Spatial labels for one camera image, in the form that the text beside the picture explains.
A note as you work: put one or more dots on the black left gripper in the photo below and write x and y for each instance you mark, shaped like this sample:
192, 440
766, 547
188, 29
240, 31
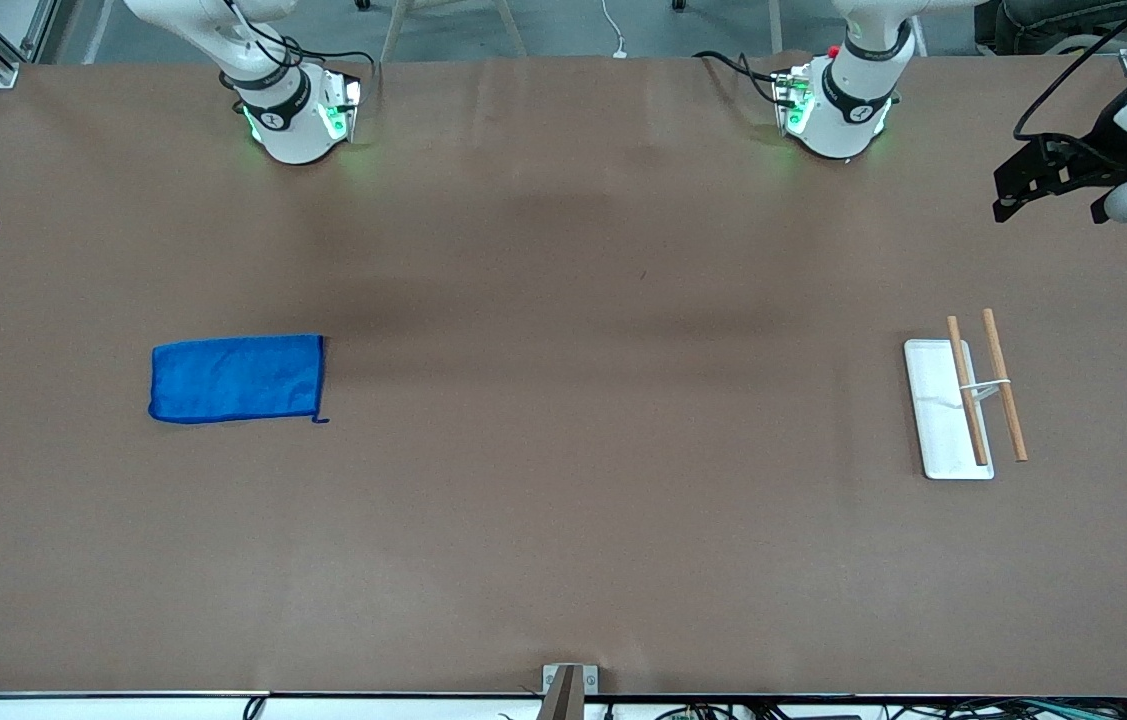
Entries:
1094, 153

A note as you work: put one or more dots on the blue microfibre towel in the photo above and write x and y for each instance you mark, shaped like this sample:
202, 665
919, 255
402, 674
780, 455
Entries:
233, 380

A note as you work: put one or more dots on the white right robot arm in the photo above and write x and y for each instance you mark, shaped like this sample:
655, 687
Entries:
288, 120

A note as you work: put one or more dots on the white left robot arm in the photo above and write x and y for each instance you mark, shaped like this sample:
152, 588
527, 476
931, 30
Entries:
843, 100

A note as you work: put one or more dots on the white towel rack base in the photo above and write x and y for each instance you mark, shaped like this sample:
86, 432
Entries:
938, 420

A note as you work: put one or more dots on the light wooden stand leg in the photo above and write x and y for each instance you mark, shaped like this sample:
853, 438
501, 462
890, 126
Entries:
511, 30
395, 30

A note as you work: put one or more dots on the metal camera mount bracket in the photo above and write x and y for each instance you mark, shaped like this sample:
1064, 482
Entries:
568, 690

